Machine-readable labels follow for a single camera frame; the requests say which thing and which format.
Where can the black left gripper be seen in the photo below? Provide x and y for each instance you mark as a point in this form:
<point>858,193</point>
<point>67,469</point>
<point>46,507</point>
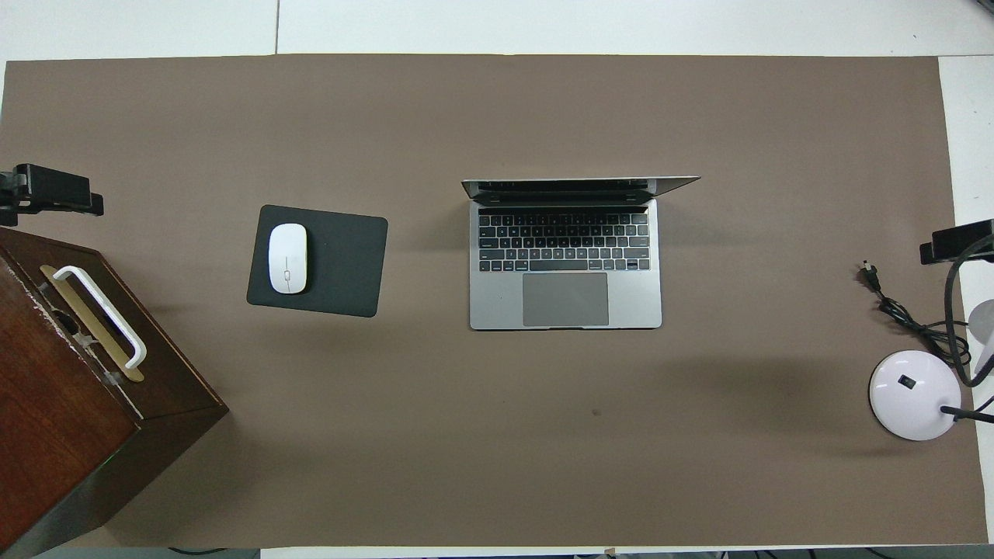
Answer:
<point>9,198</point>

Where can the silver grey laptop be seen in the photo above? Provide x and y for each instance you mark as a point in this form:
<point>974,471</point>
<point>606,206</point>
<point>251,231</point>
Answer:
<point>567,299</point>

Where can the white desk lamp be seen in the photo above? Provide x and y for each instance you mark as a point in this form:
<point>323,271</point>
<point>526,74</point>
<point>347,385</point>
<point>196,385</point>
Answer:
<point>908,396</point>

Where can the dark wooden box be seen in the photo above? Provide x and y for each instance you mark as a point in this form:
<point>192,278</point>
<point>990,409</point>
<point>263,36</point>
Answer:
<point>46,404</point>

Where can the white computer mouse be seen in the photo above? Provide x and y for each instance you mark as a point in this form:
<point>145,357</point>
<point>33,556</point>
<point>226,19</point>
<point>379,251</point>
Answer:
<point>287,256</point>

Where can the black mouse pad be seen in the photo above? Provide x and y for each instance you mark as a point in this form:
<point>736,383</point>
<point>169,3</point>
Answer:
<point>349,264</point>

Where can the brown table mat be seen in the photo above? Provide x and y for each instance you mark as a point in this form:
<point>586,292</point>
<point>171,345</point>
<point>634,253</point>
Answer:
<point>497,116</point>

